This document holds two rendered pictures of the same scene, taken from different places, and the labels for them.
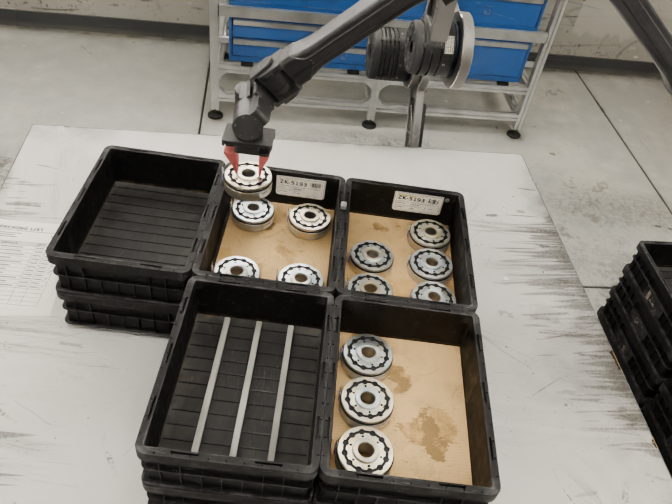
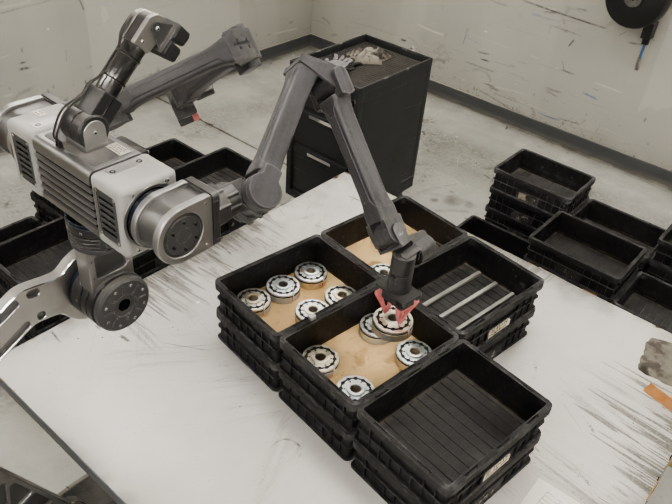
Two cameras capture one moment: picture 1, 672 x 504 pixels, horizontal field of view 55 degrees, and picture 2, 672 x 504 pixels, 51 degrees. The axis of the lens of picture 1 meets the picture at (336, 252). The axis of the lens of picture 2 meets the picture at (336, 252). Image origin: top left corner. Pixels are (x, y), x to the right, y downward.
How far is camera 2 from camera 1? 238 cm
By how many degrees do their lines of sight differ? 89
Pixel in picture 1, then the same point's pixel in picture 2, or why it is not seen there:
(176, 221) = (417, 432)
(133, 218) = (450, 457)
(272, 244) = (362, 369)
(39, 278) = not seen: outside the picture
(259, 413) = (460, 295)
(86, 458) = (548, 375)
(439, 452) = not seen: hidden behind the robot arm
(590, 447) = (292, 232)
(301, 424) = (443, 280)
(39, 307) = (545, 489)
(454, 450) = not seen: hidden behind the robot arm
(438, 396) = (364, 251)
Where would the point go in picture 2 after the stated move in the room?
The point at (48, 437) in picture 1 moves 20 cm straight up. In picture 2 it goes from (566, 397) to (585, 348)
